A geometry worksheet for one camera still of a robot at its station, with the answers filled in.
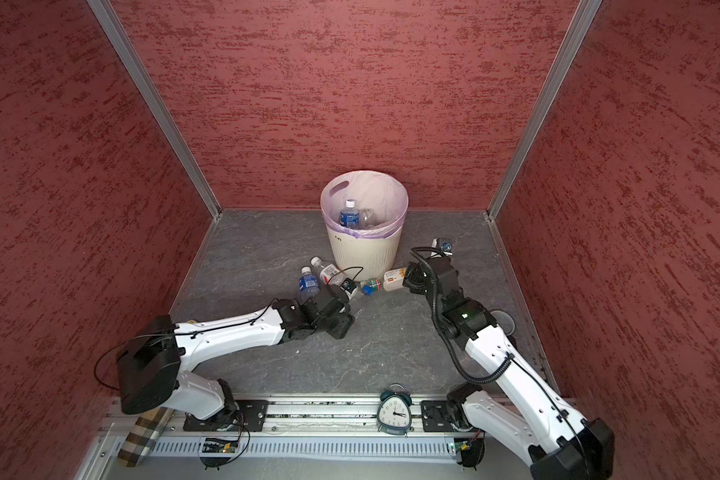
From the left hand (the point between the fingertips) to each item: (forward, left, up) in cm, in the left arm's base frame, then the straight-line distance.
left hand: (343, 320), depth 83 cm
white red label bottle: (+16, +5, -1) cm, 17 cm away
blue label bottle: (+12, +12, -2) cm, 17 cm away
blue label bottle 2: (+33, 0, +9) cm, 34 cm away
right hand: (+8, -21, +14) cm, 26 cm away
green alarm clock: (-23, -14, -3) cm, 27 cm away
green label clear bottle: (+12, -8, -1) cm, 14 cm away
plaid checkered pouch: (-27, +47, -5) cm, 54 cm away
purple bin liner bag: (+36, -13, +16) cm, 42 cm away
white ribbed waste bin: (+37, -5, +6) cm, 38 cm away
